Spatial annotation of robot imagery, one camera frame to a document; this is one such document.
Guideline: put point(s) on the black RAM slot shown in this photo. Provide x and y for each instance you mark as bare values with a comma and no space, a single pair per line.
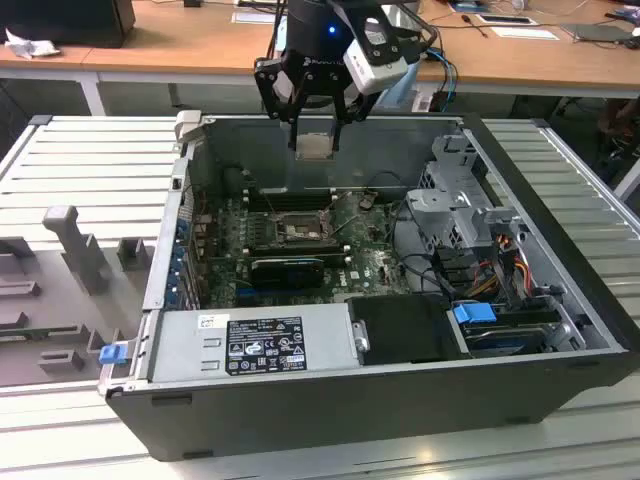
300,197
295,243
300,250
300,207

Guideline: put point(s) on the white paper sheet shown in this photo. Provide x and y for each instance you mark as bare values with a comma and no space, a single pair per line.
525,33

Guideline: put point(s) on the pale blue teach pendant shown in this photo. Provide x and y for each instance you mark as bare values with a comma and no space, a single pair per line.
409,85

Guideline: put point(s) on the green motherboard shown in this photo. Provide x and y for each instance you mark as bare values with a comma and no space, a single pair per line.
370,260

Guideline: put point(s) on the round coin cell battery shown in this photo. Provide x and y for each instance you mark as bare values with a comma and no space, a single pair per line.
367,201

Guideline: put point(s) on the hard disk in blue carrier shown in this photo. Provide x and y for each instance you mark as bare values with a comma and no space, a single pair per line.
472,317

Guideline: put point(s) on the silver square CPU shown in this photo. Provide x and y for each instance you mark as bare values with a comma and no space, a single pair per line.
315,146

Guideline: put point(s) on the grey parts rack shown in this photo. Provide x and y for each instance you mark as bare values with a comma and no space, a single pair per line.
50,300

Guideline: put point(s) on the white flat strip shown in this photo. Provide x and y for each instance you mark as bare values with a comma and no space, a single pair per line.
247,17

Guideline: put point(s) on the green RAM stick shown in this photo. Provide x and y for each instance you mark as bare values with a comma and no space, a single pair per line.
12,331

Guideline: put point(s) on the CPU socket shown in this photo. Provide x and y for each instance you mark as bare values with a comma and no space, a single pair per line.
300,231

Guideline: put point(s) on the RAM slot with white latches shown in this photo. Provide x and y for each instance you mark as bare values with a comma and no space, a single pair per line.
300,192
300,202

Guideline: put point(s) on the wooden desk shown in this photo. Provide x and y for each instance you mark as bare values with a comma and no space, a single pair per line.
50,62
500,60

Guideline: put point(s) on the grey power supply unit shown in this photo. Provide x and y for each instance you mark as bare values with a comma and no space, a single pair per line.
190,350

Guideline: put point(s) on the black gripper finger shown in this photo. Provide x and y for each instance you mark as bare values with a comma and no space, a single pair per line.
267,90
339,135

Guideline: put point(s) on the white flat device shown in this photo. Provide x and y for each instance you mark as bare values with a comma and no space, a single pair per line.
502,19

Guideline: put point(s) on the black graphics card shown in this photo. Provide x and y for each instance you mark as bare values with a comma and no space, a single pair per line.
285,275

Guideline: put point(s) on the grey laptop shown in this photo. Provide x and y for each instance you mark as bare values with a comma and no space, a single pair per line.
600,34

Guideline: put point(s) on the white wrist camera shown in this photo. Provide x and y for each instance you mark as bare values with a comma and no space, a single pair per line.
375,75

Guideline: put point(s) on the black plastic shroud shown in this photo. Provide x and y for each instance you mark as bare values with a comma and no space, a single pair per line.
400,330

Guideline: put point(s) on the blue plastic case latch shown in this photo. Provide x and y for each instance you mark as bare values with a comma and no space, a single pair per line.
112,355

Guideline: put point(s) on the crumpled white paper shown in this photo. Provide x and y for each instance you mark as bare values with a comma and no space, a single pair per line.
30,45

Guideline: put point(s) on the dark grey PC case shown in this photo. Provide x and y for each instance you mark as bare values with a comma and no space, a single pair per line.
350,415

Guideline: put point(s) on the black box on desk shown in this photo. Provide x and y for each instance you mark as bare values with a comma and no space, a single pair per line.
65,20

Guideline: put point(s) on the grey metal drive cage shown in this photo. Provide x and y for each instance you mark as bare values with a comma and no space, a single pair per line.
450,210

